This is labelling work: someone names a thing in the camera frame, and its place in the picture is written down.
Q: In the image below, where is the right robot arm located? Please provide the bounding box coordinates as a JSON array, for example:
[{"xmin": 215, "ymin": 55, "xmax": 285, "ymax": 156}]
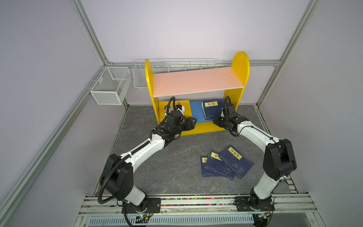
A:
[{"xmin": 213, "ymin": 96, "xmax": 297, "ymax": 211}]

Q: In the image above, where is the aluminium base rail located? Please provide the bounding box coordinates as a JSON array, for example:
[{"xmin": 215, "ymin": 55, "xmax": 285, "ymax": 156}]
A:
[{"xmin": 74, "ymin": 194, "xmax": 325, "ymax": 227}]

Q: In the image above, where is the navy book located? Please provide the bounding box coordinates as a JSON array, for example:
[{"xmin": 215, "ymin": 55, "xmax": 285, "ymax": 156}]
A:
[
  {"xmin": 199, "ymin": 155, "xmax": 223, "ymax": 178},
  {"xmin": 204, "ymin": 149, "xmax": 235, "ymax": 180},
  {"xmin": 219, "ymin": 145, "xmax": 254, "ymax": 179},
  {"xmin": 201, "ymin": 99, "xmax": 225, "ymax": 120}
]

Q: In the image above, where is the navy book bottom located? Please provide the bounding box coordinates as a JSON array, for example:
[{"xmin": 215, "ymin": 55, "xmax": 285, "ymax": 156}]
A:
[{"xmin": 204, "ymin": 149, "xmax": 235, "ymax": 180}]

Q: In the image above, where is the yellow wooden bookshelf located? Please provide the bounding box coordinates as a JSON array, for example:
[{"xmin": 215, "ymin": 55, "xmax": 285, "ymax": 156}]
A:
[{"xmin": 145, "ymin": 52, "xmax": 251, "ymax": 135}]

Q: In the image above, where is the white mesh basket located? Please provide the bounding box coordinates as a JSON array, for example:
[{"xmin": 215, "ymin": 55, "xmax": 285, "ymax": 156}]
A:
[{"xmin": 91, "ymin": 67, "xmax": 131, "ymax": 106}]

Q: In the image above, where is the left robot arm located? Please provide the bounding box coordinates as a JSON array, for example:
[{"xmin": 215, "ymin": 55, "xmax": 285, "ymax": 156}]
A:
[{"xmin": 97, "ymin": 96, "xmax": 197, "ymax": 211}]

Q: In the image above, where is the white wire rack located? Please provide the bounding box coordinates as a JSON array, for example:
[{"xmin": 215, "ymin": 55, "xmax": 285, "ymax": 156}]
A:
[{"xmin": 133, "ymin": 58, "xmax": 217, "ymax": 90}]

